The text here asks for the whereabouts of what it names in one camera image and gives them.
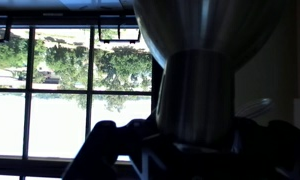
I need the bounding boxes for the black window handle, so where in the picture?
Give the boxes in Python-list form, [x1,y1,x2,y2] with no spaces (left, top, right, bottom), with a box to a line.
[97,16,141,44]
[0,16,13,44]

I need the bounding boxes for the black window frame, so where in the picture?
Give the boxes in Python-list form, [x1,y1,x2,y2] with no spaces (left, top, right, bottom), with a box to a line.
[0,9,164,180]

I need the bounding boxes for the silver desk lamp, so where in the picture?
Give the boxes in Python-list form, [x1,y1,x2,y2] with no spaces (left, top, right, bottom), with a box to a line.
[133,0,286,148]

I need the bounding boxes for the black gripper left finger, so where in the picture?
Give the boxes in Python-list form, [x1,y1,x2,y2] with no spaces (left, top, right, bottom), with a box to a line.
[61,114,158,180]

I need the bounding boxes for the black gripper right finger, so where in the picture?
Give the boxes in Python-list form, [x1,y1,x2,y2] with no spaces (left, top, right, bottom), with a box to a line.
[231,116,300,180]

